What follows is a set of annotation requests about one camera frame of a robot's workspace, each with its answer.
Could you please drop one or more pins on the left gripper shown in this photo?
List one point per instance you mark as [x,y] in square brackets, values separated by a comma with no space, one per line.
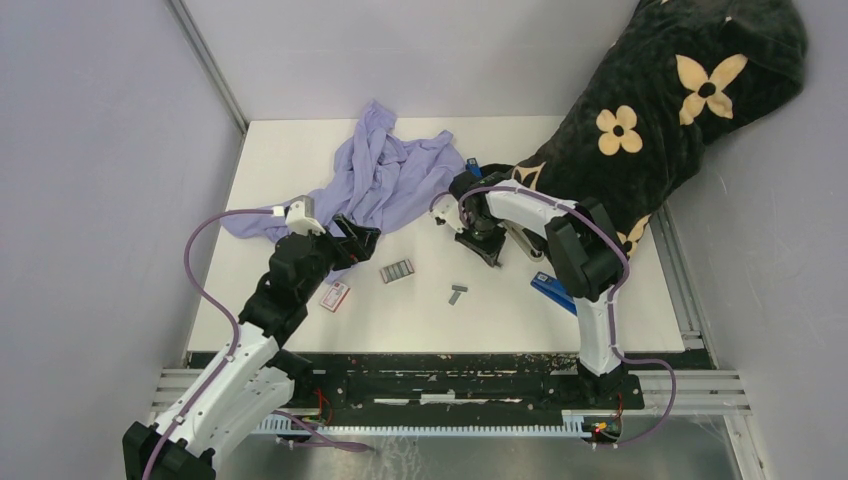
[359,240]

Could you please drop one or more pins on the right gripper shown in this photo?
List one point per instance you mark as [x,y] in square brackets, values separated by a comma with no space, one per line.
[490,251]

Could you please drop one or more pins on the box of staples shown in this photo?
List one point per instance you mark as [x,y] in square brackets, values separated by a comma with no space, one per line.
[397,271]

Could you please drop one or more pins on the beige and black stapler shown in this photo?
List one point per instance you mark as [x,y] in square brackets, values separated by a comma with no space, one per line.
[523,241]

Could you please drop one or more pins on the blue stapler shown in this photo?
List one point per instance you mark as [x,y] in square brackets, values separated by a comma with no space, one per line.
[550,287]
[473,167]

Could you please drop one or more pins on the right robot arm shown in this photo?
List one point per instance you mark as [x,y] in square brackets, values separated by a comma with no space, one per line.
[578,240]

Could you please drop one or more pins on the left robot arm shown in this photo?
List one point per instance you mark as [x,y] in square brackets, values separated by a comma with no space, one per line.
[252,374]

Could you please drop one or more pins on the red white staple box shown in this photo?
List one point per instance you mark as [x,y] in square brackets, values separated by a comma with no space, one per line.
[334,296]

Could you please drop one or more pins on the lavender crumpled cloth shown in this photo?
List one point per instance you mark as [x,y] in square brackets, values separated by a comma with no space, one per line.
[378,180]

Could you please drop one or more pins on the black floral blanket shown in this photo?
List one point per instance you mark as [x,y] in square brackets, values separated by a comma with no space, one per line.
[682,75]

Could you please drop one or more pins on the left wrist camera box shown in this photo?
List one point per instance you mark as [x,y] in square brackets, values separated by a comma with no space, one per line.
[299,217]

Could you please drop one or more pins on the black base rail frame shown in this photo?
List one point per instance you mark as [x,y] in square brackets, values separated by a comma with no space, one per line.
[424,390]

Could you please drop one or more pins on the slotted cable duct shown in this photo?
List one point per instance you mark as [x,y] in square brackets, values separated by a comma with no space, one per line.
[572,427]

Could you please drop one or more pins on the aluminium rail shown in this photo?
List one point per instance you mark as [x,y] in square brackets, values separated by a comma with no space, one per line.
[707,392]

